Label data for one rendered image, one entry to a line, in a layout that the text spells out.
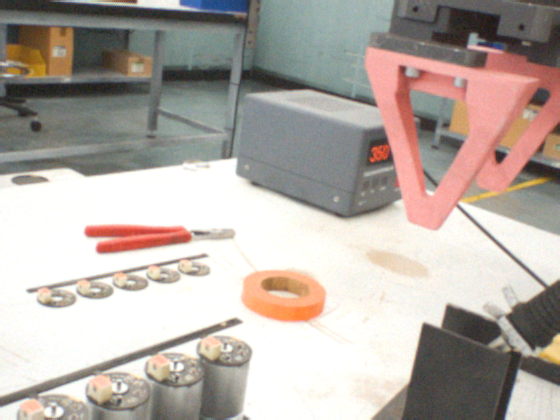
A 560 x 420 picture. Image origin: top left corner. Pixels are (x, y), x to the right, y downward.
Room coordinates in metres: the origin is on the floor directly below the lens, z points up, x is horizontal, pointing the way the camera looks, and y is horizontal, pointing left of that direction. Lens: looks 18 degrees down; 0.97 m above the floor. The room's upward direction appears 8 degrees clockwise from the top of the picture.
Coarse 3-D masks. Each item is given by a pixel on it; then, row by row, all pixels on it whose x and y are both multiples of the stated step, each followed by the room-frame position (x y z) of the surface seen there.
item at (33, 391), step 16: (224, 320) 0.31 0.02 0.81; (240, 320) 0.32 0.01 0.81; (192, 336) 0.29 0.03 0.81; (144, 352) 0.28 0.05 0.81; (96, 368) 0.26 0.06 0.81; (112, 368) 0.26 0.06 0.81; (48, 384) 0.24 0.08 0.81; (64, 384) 0.24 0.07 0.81; (0, 400) 0.23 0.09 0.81; (16, 400) 0.23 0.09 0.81
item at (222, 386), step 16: (224, 352) 0.28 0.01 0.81; (208, 368) 0.28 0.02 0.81; (224, 368) 0.28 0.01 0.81; (240, 368) 0.28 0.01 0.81; (208, 384) 0.28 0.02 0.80; (224, 384) 0.28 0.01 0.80; (240, 384) 0.28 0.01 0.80; (208, 400) 0.28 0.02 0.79; (224, 400) 0.28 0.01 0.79; (240, 400) 0.28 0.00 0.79; (208, 416) 0.28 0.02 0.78; (224, 416) 0.28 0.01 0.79; (240, 416) 0.28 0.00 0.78
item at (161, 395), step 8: (176, 368) 0.26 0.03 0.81; (152, 384) 0.26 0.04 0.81; (200, 384) 0.26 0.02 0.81; (152, 392) 0.26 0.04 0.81; (160, 392) 0.25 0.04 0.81; (168, 392) 0.25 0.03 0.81; (176, 392) 0.25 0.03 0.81; (184, 392) 0.26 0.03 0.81; (192, 392) 0.26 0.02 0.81; (200, 392) 0.26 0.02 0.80; (152, 400) 0.26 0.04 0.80; (160, 400) 0.25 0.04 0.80; (168, 400) 0.25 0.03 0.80; (176, 400) 0.25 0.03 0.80; (184, 400) 0.26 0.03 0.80; (192, 400) 0.26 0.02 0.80; (200, 400) 0.27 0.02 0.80; (152, 408) 0.26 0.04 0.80; (160, 408) 0.25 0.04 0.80; (168, 408) 0.25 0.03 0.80; (176, 408) 0.25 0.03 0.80; (184, 408) 0.26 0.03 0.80; (192, 408) 0.26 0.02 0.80; (152, 416) 0.26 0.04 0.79; (160, 416) 0.25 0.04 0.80; (168, 416) 0.25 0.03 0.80; (176, 416) 0.26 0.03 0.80; (184, 416) 0.26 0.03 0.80; (192, 416) 0.26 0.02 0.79
